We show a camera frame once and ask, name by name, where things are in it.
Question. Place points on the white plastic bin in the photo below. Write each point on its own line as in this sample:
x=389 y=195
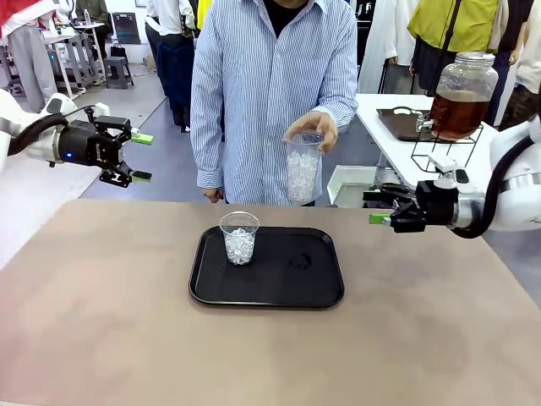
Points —
x=348 y=186

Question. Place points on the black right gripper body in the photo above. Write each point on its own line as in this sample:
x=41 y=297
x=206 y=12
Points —
x=435 y=207

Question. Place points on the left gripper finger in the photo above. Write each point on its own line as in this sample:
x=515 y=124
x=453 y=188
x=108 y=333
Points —
x=143 y=139
x=139 y=176

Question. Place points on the grey metal workbench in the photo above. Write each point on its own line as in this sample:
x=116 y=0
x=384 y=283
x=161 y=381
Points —
x=76 y=51

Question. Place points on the bystander cream top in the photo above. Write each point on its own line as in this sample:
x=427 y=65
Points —
x=526 y=55

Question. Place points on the person in striped shirt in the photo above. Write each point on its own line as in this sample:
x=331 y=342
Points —
x=262 y=105

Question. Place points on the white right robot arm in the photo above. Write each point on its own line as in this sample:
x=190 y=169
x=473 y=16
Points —
x=520 y=169

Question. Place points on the grey plastic stool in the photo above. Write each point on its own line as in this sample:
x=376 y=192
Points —
x=118 y=72

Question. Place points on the bystander red top grey trousers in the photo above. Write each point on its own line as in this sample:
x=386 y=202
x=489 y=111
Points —
x=29 y=51

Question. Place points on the dark monitor screen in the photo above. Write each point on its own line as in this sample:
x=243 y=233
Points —
x=127 y=29

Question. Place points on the person's left hand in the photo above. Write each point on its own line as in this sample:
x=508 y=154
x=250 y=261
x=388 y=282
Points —
x=327 y=127

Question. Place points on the yellow hanging garment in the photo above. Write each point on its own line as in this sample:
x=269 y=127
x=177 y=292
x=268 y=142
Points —
x=203 y=12

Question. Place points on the tall clear iced cup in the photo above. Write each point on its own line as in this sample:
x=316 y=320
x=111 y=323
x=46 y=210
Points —
x=302 y=173

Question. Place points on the glass tea dispenser jar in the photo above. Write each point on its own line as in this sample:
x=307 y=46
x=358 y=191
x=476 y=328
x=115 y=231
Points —
x=465 y=84

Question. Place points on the bystander white shirt dark trousers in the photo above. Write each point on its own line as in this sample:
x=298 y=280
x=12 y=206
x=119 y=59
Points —
x=169 y=63

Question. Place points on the black plastic serving tray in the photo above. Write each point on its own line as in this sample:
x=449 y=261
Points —
x=270 y=287

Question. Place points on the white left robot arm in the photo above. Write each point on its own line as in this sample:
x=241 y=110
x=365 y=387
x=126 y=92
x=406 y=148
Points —
x=12 y=108

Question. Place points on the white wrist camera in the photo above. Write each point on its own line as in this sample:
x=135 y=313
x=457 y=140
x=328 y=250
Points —
x=99 y=111
x=448 y=171

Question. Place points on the person's right hand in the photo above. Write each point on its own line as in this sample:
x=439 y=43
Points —
x=212 y=195

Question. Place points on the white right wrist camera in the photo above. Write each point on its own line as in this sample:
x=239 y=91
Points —
x=448 y=171

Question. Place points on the white side table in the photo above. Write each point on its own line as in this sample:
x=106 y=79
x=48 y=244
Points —
x=380 y=101

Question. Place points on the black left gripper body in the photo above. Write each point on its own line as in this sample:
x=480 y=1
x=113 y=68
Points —
x=84 y=144

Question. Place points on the small black bag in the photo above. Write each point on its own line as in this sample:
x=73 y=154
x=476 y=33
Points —
x=118 y=51

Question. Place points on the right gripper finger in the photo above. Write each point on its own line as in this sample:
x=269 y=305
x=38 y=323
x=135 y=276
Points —
x=380 y=195
x=380 y=219

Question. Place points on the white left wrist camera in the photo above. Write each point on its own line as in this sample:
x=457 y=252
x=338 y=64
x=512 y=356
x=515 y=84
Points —
x=99 y=111

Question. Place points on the short clear iced cup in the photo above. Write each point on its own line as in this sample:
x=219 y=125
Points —
x=239 y=249

